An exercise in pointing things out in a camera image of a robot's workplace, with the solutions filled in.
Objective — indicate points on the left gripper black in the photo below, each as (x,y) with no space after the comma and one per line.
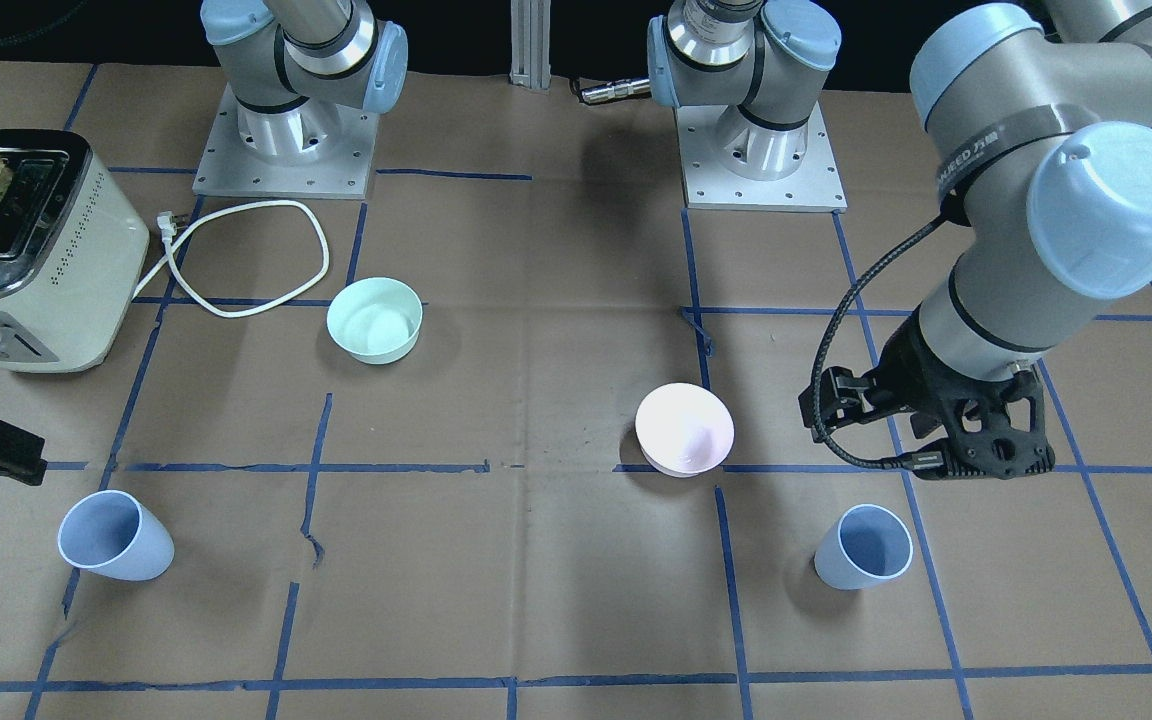
(902,378)

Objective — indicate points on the blue cup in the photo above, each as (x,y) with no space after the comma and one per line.
(867,546)
(112,534)

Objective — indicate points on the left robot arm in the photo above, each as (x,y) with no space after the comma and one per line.
(1046,154)

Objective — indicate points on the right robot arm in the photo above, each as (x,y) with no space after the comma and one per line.
(306,84)

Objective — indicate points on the cream toaster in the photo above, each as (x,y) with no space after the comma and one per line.
(71,254)

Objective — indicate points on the pink bowl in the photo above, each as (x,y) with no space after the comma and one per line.
(684,430)

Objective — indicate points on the mint green bowl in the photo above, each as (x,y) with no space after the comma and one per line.
(376,320)

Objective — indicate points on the brown paper table cover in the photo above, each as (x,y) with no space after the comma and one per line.
(473,532)

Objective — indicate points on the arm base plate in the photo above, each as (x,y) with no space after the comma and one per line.
(318,150)
(730,164)

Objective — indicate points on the aluminium frame post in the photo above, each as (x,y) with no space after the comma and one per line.
(529,30)

